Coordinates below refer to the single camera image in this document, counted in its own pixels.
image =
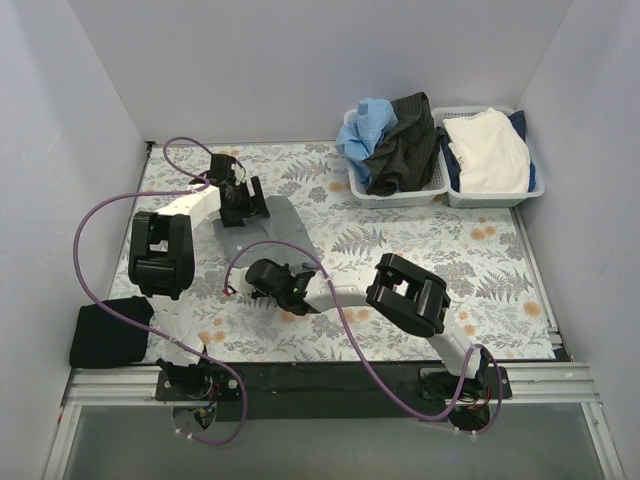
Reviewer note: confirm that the dark striped shirt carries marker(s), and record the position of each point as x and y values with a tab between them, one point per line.
405	160

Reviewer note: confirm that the aluminium frame rail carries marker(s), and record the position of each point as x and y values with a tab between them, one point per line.
531	383

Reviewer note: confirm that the cream white folded shirt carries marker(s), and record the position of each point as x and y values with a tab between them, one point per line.
492	155

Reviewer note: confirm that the floral table cloth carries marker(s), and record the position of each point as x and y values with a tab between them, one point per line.
478	252

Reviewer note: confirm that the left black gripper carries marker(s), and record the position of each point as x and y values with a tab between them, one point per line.
245	209

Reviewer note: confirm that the black folded shirt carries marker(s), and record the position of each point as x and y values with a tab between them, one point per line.
102	341

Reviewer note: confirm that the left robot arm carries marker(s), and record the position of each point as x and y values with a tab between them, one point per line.
162	258

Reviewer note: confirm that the grey long sleeve shirt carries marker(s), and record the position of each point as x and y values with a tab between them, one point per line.
284	224

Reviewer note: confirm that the light blue shirt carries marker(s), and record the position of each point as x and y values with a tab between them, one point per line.
359	137

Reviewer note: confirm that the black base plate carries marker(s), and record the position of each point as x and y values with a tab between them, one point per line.
325	390

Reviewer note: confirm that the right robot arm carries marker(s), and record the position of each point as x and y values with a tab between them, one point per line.
410	297

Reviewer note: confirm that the navy blue folded garment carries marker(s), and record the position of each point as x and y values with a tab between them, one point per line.
522	130

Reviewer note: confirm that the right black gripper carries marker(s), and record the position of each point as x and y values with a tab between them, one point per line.
265	293

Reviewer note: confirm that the left white plastic basket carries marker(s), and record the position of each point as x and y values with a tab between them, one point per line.
399	199

